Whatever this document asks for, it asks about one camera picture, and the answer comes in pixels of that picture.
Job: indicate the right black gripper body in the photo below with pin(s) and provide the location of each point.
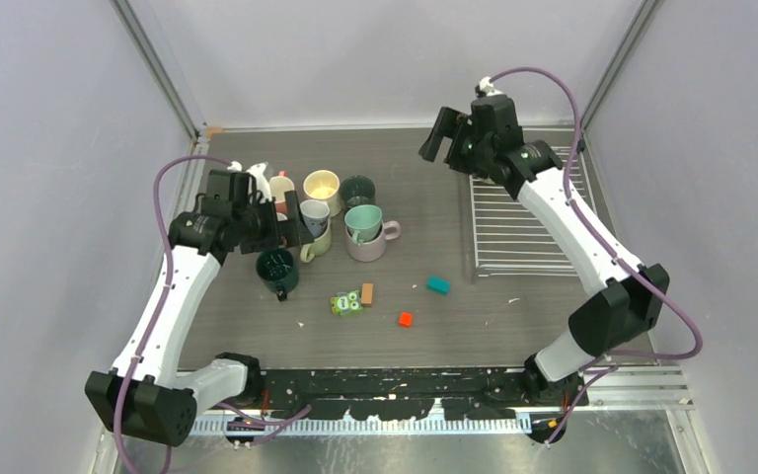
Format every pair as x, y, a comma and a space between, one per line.
472, 154

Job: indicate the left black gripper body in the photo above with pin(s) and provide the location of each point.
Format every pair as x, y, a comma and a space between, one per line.
260, 229

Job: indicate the blue grey small cup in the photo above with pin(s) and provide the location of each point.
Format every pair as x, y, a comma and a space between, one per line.
315, 214

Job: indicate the light green cream mug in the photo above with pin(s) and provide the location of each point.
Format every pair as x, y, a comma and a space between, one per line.
318, 247

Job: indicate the dark teal mug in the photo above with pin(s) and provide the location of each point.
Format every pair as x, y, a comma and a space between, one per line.
279, 272

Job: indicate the cream ribbed mug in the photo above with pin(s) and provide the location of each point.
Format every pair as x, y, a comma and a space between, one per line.
324, 185

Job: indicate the pale green small mug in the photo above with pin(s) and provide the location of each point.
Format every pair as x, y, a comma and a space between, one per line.
363, 222

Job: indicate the dark grey mug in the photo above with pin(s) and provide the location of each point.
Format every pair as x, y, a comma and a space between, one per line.
357, 190

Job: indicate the lilac pink mug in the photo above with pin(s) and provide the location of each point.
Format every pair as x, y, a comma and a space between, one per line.
373, 250

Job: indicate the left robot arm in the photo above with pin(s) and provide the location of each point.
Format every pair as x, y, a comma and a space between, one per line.
142, 395

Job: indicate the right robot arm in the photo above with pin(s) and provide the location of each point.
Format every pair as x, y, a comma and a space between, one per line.
623, 294

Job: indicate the green owl toy block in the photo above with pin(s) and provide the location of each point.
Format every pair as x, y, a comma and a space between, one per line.
344, 303

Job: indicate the tan wooden block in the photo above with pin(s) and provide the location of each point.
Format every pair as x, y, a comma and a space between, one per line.
367, 294

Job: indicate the red cube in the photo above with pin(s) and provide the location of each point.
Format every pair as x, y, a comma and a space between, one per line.
406, 319

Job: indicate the teal block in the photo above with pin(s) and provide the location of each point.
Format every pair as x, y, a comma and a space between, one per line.
438, 285

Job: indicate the black base bar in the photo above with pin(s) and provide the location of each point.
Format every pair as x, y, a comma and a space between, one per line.
397, 394

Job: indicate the white wire dish rack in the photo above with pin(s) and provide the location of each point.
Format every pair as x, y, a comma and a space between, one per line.
507, 238

